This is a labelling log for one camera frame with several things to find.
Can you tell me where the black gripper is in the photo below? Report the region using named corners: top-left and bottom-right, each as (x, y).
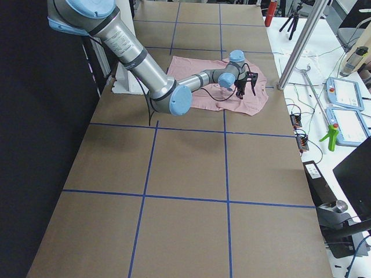
top-left (235, 80), bottom-right (246, 99)

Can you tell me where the pink Snoopy t-shirt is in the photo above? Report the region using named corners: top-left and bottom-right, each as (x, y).
top-left (168, 56), bottom-right (268, 116)

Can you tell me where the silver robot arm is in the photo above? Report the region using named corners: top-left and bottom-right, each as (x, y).
top-left (47, 1), bottom-right (252, 116)

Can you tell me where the far orange circuit board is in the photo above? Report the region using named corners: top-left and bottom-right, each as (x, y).
top-left (290, 114), bottom-right (302, 129)

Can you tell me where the orange circuit board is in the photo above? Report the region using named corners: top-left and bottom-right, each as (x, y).
top-left (290, 114), bottom-right (302, 129)
top-left (294, 129), bottom-right (309, 153)

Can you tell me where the near orange circuit board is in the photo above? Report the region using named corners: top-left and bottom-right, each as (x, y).
top-left (294, 129), bottom-right (309, 153)

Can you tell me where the red cylinder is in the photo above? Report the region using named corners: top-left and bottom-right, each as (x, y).
top-left (264, 0), bottom-right (278, 27)

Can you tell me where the black tripod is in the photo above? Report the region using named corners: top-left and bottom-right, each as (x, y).
top-left (279, 1), bottom-right (303, 41)

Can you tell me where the metal reacher grabber tool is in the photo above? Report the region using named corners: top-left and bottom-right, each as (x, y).
top-left (296, 64), bottom-right (339, 152)

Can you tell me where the far blue teach pendant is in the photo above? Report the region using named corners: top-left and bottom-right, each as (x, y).
top-left (326, 77), bottom-right (365, 111)

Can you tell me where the blue teach pendant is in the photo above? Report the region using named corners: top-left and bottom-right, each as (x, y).
top-left (326, 77), bottom-right (365, 111)
top-left (326, 107), bottom-right (370, 147)

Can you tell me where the clear water bottle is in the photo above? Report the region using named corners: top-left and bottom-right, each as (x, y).
top-left (340, 46), bottom-right (369, 77)

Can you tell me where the near blue teach pendant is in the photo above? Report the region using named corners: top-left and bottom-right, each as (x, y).
top-left (326, 107), bottom-right (370, 147)

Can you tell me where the black power supply box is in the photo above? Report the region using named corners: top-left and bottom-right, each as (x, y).
top-left (303, 160), bottom-right (337, 207)

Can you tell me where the black monitor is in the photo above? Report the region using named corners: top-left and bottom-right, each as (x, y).
top-left (333, 138), bottom-right (371, 220)

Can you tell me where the black clamp with metal knob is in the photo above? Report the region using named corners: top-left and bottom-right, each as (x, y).
top-left (316, 200), bottom-right (370, 258)

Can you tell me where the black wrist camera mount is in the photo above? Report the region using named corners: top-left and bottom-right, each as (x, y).
top-left (243, 71), bottom-right (259, 96)

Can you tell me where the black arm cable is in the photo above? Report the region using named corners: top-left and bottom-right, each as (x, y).
top-left (86, 34), bottom-right (253, 127)

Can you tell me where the aluminium frame post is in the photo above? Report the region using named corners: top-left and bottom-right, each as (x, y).
top-left (278, 0), bottom-right (329, 90)

